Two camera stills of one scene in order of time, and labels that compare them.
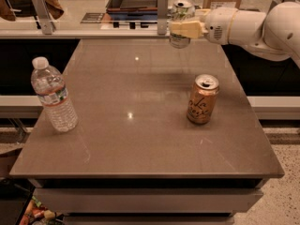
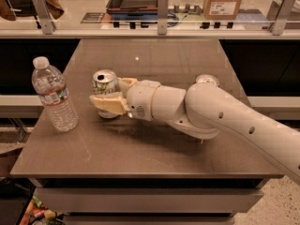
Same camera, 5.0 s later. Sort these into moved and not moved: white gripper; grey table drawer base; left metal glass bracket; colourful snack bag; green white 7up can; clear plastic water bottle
Moved: green white 7up can; white gripper
Not moved: clear plastic water bottle; grey table drawer base; left metal glass bracket; colourful snack bag
